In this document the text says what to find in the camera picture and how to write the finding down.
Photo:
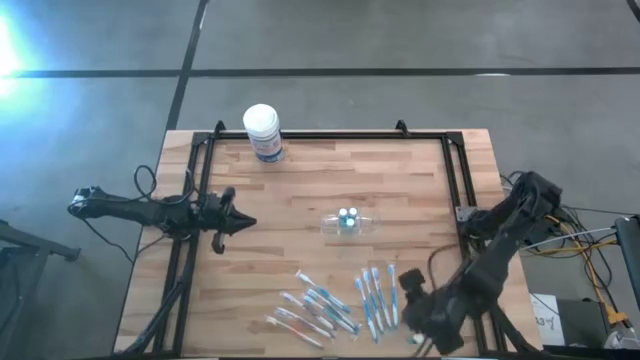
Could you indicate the orange white toothbrush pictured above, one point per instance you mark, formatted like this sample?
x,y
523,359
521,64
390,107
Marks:
x,y
295,333

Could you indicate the white wipes canister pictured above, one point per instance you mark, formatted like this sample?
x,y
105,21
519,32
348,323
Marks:
x,y
262,127

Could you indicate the dark grey box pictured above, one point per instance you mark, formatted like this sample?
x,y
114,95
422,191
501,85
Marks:
x,y
582,322

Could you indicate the black aluminium table frame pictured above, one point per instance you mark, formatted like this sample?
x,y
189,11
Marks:
x,y
325,135

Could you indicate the black equipment stand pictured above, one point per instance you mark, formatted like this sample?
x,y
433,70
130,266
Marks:
x,y
631,250

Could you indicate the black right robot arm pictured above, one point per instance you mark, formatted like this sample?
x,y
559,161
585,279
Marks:
x,y
495,260

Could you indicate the black side table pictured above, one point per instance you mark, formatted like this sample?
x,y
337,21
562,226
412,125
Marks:
x,y
30,242

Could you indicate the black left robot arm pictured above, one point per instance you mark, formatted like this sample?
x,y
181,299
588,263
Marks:
x,y
130,212

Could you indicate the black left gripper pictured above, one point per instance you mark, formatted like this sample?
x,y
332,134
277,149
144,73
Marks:
x,y
212,215

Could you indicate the clear acrylic organizer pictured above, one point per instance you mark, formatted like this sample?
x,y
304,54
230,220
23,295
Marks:
x,y
370,227

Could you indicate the purple white toothbrush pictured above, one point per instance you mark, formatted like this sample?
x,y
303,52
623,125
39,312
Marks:
x,y
305,309
302,323

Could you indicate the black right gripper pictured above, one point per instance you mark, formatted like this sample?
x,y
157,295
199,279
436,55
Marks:
x,y
440,320

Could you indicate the white paper sheet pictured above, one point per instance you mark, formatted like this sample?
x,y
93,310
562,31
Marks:
x,y
545,320

